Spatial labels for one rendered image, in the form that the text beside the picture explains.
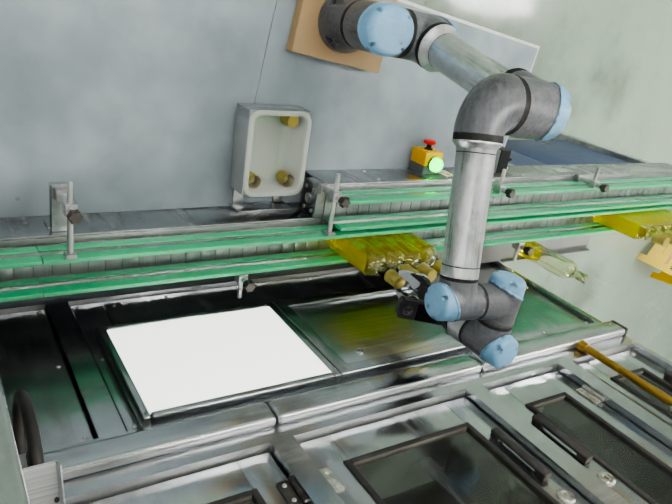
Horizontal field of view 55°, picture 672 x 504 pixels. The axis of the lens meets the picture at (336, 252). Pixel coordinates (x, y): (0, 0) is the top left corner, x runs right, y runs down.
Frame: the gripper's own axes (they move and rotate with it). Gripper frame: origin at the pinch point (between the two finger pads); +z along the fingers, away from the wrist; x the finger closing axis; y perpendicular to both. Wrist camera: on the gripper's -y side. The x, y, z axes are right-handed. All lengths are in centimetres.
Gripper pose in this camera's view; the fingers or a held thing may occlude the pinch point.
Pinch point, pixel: (397, 281)
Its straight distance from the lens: 159.8
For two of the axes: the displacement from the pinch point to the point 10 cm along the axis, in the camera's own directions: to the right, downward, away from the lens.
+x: 2.2, -9.2, -3.4
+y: 8.2, -0.2, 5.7
